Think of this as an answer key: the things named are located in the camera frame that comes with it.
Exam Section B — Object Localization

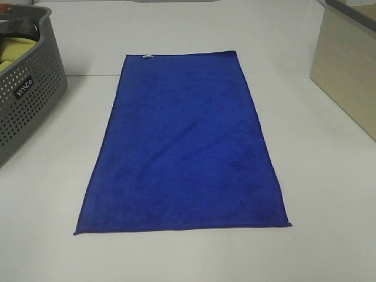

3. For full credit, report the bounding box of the beige storage box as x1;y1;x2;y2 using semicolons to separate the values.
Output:
310;1;375;137

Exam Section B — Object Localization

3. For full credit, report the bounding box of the grey perforated plastic basket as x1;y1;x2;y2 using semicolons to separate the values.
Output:
1;3;68;164

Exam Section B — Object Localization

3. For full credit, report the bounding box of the yellow-green towel in basket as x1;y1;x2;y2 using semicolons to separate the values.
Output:
1;38;38;72

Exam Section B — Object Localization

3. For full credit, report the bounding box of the blue microfiber towel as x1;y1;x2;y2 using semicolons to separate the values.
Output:
75;51;290;234

